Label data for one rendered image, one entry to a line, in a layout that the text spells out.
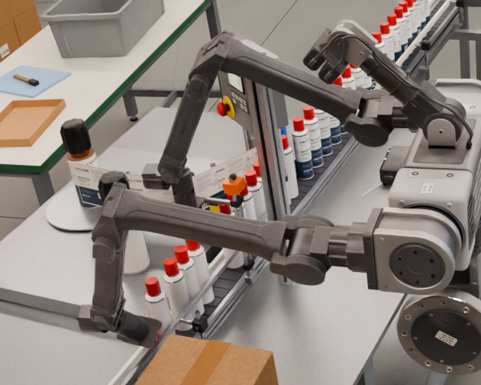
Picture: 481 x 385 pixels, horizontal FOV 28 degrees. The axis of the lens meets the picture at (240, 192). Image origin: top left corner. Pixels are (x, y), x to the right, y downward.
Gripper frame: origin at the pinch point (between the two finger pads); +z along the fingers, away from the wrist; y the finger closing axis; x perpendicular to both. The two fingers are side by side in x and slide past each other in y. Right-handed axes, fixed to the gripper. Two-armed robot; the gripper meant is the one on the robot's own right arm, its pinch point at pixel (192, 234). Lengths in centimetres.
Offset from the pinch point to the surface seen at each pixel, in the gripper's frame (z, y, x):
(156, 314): 1.8, 30.6, 6.8
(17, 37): 70, -272, -306
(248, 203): -1.0, -16.6, 8.5
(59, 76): 19, -122, -142
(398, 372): 79, -47, 35
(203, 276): 4.6, 10.3, 8.1
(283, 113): -30.6, -15.4, 24.1
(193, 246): -4.5, 10.3, 7.0
